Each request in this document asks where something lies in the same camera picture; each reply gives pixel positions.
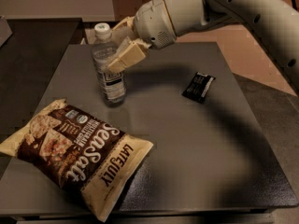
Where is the clear plastic water bottle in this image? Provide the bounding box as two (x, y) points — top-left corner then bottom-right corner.
(92, 22), (126, 105)

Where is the brown chip bag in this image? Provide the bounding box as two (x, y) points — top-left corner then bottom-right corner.
(0, 99), (153, 222)

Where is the small black snack packet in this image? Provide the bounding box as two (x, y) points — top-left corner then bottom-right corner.
(182, 72), (215, 104)

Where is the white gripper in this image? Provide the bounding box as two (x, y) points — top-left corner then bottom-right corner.
(104, 0), (177, 74)

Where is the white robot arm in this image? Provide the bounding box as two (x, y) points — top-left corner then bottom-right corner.
(104, 0), (299, 91)

